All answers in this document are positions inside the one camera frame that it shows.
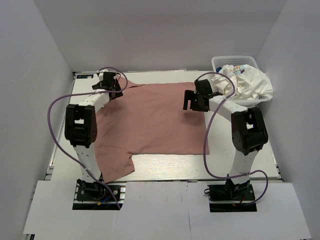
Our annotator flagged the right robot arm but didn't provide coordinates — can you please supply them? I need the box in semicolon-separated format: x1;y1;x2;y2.
183;79;269;200

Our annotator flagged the white printed t shirt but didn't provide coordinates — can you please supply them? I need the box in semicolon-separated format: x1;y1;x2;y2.
211;64;274;101

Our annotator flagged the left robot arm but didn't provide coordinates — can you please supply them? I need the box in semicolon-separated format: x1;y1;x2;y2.
64;71;123;182

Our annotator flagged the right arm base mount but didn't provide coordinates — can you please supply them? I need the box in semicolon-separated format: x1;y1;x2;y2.
203;184;257;213

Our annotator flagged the blue table label sticker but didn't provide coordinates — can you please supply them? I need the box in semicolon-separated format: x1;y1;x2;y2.
76;74;94;79

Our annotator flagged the pink t shirt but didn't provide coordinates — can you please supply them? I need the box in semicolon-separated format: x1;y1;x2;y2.
94;82;209;183

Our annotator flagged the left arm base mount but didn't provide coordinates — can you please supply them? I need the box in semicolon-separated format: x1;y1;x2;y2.
72;180;120;211

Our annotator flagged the white plastic basket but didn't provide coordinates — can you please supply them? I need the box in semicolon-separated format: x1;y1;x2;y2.
210;55;274;107

